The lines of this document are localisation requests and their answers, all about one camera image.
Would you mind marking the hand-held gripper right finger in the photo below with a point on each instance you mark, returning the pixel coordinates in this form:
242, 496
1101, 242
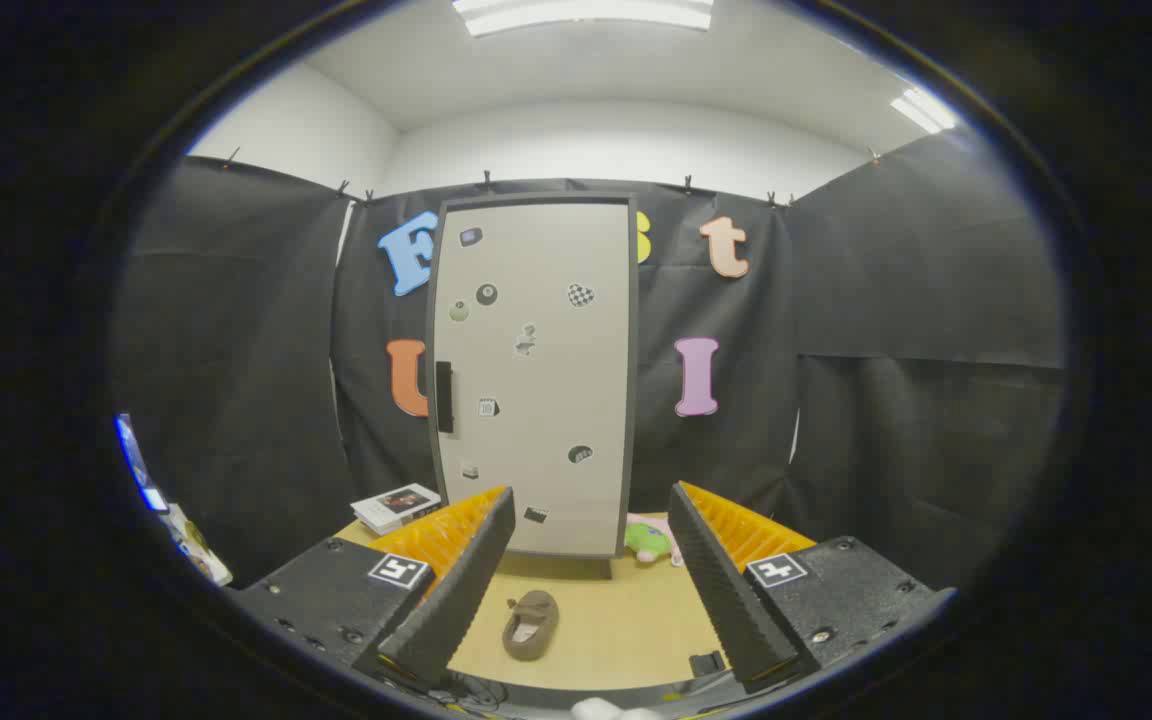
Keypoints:
721, 590

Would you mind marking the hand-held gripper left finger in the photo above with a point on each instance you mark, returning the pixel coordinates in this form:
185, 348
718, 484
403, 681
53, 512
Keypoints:
461, 585

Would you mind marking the brown fuzzy shoe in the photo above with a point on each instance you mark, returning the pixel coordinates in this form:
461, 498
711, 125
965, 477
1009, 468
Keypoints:
531, 628

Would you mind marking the grey shoe cabinet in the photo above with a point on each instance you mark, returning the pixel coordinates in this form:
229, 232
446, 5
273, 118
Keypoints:
632, 380

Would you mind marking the small black block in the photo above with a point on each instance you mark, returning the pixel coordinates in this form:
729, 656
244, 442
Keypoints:
706, 663

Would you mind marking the pink and green plush toy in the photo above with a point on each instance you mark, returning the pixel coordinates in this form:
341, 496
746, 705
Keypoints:
648, 540

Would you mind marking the white booklet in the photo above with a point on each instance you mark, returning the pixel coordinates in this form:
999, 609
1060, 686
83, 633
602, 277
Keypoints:
396, 502

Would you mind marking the white printed box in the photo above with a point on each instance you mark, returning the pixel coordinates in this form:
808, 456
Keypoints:
198, 550

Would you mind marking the black backdrop cloth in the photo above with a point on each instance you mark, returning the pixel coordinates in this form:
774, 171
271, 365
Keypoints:
886, 300

